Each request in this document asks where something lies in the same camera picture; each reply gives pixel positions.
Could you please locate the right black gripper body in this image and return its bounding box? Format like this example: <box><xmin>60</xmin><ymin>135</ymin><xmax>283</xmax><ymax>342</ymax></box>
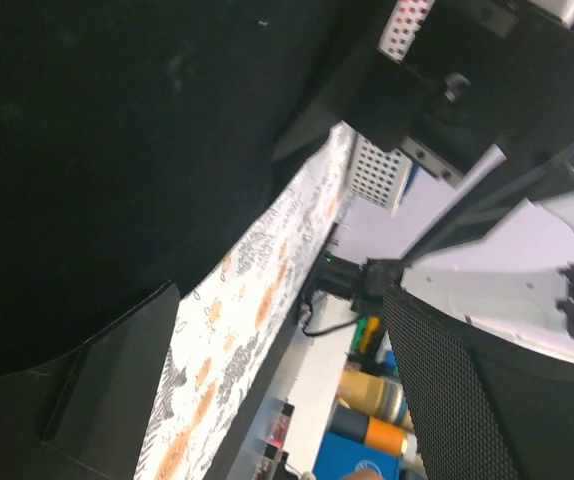
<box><xmin>273</xmin><ymin>1</ymin><xmax>574</xmax><ymax>175</ymax></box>

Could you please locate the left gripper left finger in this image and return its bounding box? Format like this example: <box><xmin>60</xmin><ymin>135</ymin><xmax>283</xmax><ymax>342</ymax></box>
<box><xmin>0</xmin><ymin>284</ymin><xmax>180</xmax><ymax>479</ymax></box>

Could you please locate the white laundry basket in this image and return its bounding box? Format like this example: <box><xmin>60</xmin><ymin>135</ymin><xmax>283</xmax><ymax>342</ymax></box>
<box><xmin>348</xmin><ymin>0</ymin><xmax>435</xmax><ymax>216</ymax></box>

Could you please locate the floral table mat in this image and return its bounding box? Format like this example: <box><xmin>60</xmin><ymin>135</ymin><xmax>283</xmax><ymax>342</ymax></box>
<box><xmin>134</xmin><ymin>123</ymin><xmax>355</xmax><ymax>479</ymax></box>

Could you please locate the black t shirt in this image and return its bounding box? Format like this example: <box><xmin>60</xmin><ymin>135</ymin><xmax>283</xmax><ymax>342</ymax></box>
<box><xmin>0</xmin><ymin>0</ymin><xmax>398</xmax><ymax>381</ymax></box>

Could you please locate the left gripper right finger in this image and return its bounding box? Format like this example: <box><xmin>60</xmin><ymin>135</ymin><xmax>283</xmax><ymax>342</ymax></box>
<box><xmin>383</xmin><ymin>287</ymin><xmax>574</xmax><ymax>479</ymax></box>

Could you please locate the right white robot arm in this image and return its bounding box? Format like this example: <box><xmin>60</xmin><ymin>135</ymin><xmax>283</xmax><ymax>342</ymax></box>
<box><xmin>273</xmin><ymin>1</ymin><xmax>574</xmax><ymax>362</ymax></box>

